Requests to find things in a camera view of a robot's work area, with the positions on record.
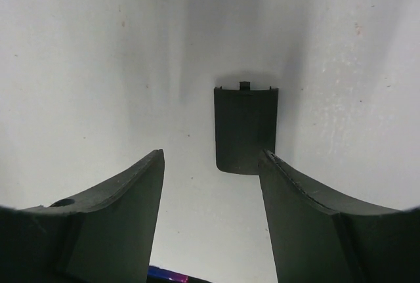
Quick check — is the black battery compartment cover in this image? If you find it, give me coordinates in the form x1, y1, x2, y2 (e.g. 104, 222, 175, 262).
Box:
213, 81, 279, 175

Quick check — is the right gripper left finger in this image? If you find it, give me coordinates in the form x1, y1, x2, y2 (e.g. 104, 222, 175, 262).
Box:
1, 150, 165, 282

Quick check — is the purple blue AAA battery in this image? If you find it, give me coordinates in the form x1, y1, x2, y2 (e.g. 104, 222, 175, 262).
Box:
148, 265, 189, 283

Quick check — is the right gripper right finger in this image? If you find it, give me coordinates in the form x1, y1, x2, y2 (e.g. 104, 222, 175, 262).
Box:
259, 151, 419, 282

